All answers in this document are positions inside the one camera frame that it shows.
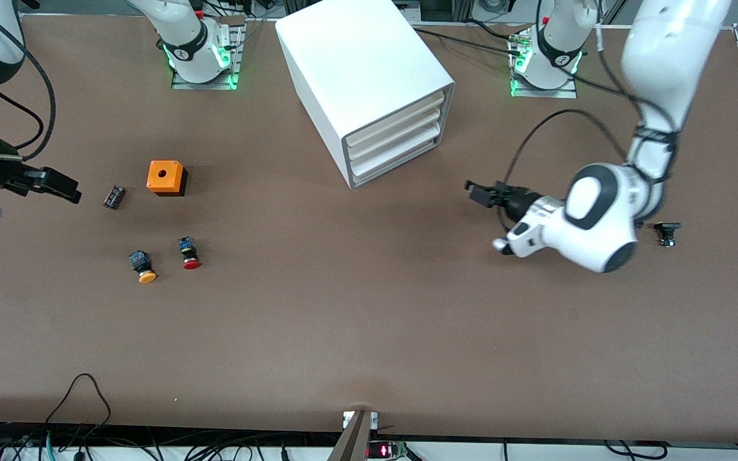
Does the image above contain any white plastic bin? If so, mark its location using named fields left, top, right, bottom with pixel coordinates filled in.
left=343, top=92, right=448, bottom=145

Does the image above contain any yellow push button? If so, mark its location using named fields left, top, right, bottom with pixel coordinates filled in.
left=128, top=250, right=158, bottom=284

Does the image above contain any red push button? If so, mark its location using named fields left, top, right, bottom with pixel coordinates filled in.
left=177, top=237, right=202, bottom=270

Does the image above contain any red display device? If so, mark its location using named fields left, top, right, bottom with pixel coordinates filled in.
left=367, top=441, right=409, bottom=460

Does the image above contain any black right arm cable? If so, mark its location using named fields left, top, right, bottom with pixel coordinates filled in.
left=0, top=0, right=57, bottom=161
left=0, top=85, right=45, bottom=149

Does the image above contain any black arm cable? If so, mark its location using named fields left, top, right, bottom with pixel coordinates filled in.
left=0, top=0, right=57, bottom=161
left=497, top=108, right=632, bottom=235
left=0, top=85, right=45, bottom=149

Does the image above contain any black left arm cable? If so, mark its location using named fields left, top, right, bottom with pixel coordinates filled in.
left=497, top=108, right=632, bottom=235

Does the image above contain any orange button enclosure box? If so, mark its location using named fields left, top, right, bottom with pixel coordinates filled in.
left=146, top=160, right=188, bottom=197

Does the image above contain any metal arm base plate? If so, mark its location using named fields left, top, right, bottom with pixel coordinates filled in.
left=170, top=16, right=245, bottom=91
left=509, top=29, right=578, bottom=99

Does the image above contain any small black switch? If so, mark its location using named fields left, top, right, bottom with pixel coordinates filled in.
left=654, top=222, right=682, bottom=248

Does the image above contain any black table cable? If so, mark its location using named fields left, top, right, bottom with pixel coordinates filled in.
left=414, top=27, right=525, bottom=60

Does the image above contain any black looped cable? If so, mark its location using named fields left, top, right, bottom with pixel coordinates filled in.
left=45, top=373, right=113, bottom=442

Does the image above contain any camera mount post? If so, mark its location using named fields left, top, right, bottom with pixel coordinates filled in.
left=327, top=410, right=379, bottom=461

